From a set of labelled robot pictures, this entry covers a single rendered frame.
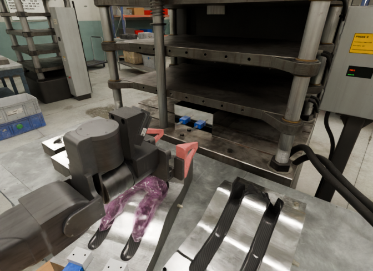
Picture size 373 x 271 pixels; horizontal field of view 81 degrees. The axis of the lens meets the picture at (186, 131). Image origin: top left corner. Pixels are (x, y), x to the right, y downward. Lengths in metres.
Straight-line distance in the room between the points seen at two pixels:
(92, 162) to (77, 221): 0.07
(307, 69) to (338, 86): 0.20
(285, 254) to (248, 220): 0.12
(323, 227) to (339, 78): 0.57
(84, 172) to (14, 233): 0.09
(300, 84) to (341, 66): 0.18
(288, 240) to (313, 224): 0.25
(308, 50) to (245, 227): 0.65
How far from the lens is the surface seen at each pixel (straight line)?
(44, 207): 0.33
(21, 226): 0.32
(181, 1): 1.28
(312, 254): 0.85
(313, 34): 0.95
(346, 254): 0.90
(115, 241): 0.75
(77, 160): 0.32
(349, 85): 1.09
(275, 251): 0.69
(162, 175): 0.41
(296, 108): 1.00
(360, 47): 1.07
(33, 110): 3.73
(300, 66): 0.94
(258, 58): 1.07
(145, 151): 0.37
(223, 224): 0.72
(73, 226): 0.33
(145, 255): 0.70
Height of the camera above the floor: 1.44
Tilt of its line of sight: 28 degrees down
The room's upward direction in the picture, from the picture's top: straight up
